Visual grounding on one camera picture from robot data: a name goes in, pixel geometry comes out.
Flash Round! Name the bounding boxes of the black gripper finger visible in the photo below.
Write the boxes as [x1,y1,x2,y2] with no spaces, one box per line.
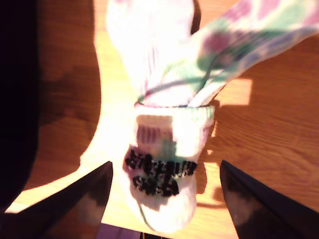
[219,159,319,239]
[0,160,114,239]

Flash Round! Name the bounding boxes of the white patterned sock pair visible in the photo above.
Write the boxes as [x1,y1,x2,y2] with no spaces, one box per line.
[106,0,319,235]

